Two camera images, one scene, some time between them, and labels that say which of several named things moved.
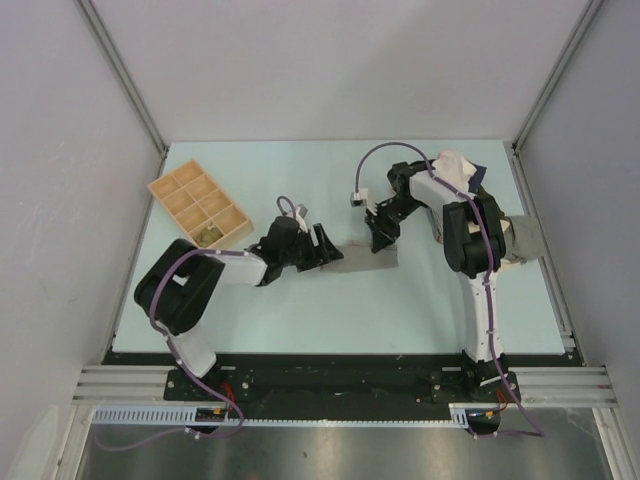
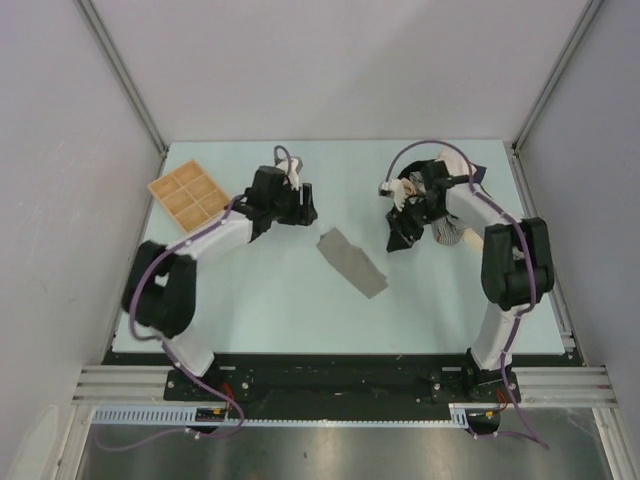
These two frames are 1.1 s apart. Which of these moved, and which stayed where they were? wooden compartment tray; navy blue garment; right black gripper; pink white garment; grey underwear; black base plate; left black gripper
Moved: right black gripper; left black gripper; grey underwear
Stayed: pink white garment; navy blue garment; wooden compartment tray; black base plate
